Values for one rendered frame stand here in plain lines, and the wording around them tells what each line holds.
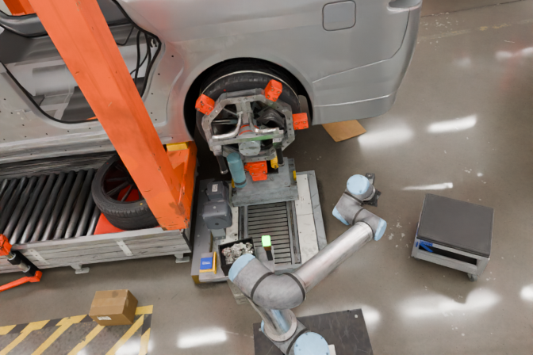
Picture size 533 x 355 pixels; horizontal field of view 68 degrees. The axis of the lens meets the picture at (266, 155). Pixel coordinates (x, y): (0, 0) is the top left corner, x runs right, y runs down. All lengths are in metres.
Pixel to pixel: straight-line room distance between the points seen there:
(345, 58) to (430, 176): 1.39
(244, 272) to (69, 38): 1.07
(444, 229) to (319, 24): 1.40
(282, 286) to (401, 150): 2.29
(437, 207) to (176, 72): 1.77
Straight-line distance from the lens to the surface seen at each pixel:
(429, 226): 2.61
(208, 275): 2.35
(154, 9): 2.15
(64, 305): 3.22
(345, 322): 2.32
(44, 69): 3.63
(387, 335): 2.63
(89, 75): 1.77
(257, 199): 2.95
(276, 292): 1.38
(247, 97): 2.25
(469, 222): 2.68
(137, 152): 2.01
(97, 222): 3.12
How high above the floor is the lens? 2.47
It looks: 46 degrees down
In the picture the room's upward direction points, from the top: 11 degrees counter-clockwise
